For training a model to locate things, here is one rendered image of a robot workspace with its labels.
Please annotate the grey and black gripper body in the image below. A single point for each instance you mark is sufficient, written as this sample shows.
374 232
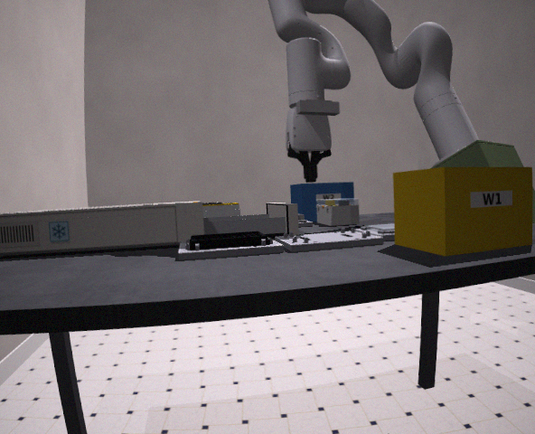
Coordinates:
307 132

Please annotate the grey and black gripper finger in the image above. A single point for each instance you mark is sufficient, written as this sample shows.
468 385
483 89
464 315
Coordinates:
303 158
315 159

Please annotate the yellow box labelled w1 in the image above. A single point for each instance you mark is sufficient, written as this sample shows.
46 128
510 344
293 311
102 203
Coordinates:
458 210

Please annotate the dark blue open bin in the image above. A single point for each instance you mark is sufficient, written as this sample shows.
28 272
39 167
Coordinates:
305 195

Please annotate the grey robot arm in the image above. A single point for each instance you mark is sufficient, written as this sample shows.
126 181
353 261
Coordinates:
428 47

